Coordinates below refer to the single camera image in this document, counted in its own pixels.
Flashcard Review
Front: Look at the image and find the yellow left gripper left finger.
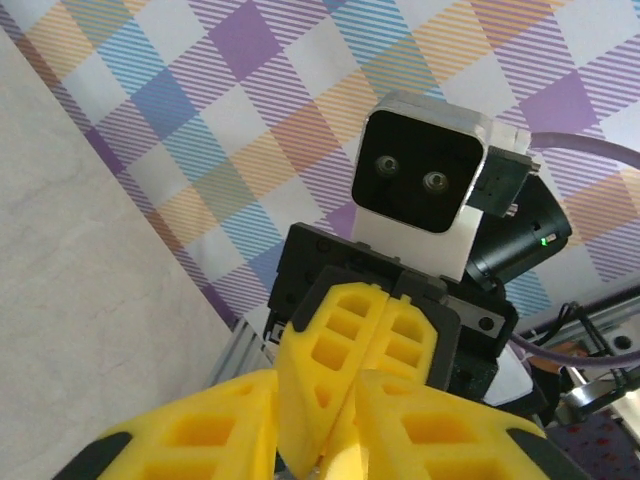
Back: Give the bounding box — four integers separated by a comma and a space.
49, 369, 279, 480

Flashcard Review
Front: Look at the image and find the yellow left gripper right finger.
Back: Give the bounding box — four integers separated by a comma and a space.
322, 372, 594, 480

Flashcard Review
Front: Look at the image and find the purple dotted fabric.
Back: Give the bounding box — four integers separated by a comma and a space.
547, 412, 640, 480

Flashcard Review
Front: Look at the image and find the silver metal clamp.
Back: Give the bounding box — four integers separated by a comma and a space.
562, 377, 629, 419

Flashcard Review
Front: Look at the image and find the aluminium table side rail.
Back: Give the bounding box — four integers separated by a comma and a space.
207, 317, 282, 389

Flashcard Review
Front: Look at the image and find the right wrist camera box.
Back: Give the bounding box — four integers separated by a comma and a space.
349, 91, 541, 281

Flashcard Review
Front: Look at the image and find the long aluminium base rail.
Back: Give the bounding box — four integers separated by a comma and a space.
519, 287, 640, 354

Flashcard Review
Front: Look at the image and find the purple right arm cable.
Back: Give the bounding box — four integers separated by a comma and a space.
509, 131, 640, 372

